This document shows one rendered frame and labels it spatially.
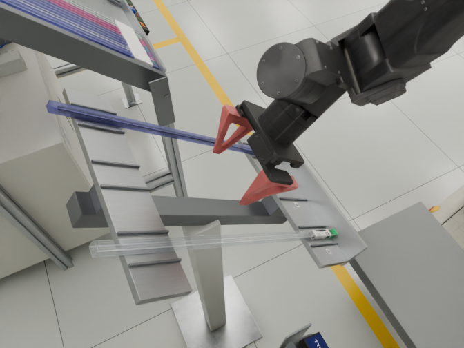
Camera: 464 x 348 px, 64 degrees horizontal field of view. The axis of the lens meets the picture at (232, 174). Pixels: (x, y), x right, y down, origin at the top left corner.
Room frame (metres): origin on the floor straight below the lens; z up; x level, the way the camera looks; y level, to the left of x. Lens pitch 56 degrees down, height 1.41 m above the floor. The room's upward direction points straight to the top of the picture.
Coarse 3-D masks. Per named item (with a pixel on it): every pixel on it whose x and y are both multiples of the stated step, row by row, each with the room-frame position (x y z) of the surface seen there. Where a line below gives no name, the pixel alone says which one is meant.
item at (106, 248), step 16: (96, 240) 0.15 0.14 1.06; (112, 240) 0.16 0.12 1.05; (128, 240) 0.16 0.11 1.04; (144, 240) 0.17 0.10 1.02; (160, 240) 0.18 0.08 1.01; (176, 240) 0.18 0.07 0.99; (192, 240) 0.19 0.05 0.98; (208, 240) 0.20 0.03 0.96; (224, 240) 0.21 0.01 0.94; (240, 240) 0.21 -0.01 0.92; (256, 240) 0.22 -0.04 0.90; (272, 240) 0.24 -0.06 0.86; (288, 240) 0.25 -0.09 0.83; (96, 256) 0.14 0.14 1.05
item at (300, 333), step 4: (308, 324) 0.14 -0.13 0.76; (300, 328) 0.13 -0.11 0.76; (304, 328) 0.13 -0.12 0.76; (308, 328) 0.13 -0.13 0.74; (296, 332) 0.12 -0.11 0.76; (300, 332) 0.13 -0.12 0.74; (304, 332) 0.13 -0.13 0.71; (288, 336) 0.12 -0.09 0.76; (292, 336) 0.12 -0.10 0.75; (296, 336) 0.12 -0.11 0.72; (300, 336) 0.13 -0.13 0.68; (284, 340) 0.11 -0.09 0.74; (288, 340) 0.12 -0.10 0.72; (292, 340) 0.12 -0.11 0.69; (284, 344) 0.12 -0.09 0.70
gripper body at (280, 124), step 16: (256, 112) 0.35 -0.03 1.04; (272, 112) 0.32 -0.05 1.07; (288, 112) 0.31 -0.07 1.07; (256, 128) 0.31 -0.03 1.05; (272, 128) 0.31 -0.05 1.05; (288, 128) 0.30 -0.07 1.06; (304, 128) 0.31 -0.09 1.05; (272, 144) 0.29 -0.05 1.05; (288, 144) 0.30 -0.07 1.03; (272, 160) 0.27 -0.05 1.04; (288, 160) 0.27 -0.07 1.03
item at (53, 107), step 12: (48, 108) 0.34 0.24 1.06; (60, 108) 0.34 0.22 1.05; (72, 108) 0.35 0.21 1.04; (84, 108) 0.36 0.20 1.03; (96, 120) 0.35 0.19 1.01; (108, 120) 0.36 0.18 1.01; (120, 120) 0.37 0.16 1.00; (132, 120) 0.38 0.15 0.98; (144, 132) 0.38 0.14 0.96; (156, 132) 0.39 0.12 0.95; (168, 132) 0.40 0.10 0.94; (180, 132) 0.41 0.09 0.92; (204, 144) 0.42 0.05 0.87; (240, 144) 0.47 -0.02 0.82
